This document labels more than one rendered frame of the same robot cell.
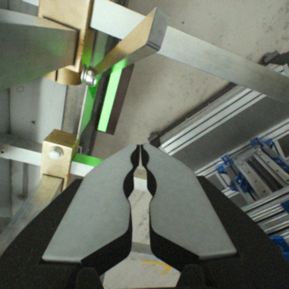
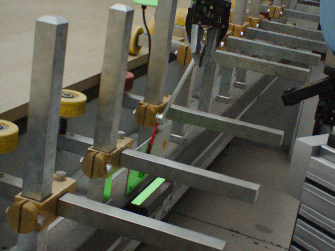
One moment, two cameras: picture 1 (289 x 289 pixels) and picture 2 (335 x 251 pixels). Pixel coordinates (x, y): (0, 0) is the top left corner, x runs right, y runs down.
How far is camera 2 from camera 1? 1.39 m
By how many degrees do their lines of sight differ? 101
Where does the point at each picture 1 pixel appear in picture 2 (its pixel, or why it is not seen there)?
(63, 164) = (120, 142)
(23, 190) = not seen: outside the picture
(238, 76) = (246, 124)
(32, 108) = not seen: hidden behind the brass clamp
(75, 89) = (118, 182)
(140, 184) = (189, 168)
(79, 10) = (164, 100)
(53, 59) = (162, 78)
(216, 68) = (232, 121)
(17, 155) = (81, 139)
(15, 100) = not seen: hidden behind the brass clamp
